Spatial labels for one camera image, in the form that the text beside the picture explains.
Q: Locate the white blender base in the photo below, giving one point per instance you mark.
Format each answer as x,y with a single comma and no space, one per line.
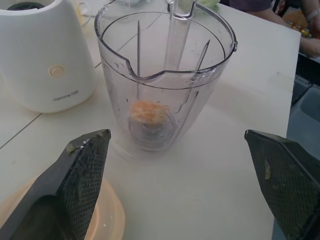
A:
37,55

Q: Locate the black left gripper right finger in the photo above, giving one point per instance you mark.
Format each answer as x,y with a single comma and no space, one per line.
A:
287,180

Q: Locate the beige blender jar lid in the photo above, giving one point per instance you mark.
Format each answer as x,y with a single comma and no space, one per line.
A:
107,212

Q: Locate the clear plastic blender jar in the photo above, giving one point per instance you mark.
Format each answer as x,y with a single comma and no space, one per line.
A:
160,82

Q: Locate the orange segment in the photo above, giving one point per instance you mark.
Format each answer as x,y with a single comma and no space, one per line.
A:
149,112

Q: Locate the dark grey plastic bin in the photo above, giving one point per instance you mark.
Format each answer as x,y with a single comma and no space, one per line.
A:
307,105

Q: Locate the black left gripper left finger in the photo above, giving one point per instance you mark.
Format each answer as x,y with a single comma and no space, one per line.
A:
75,175

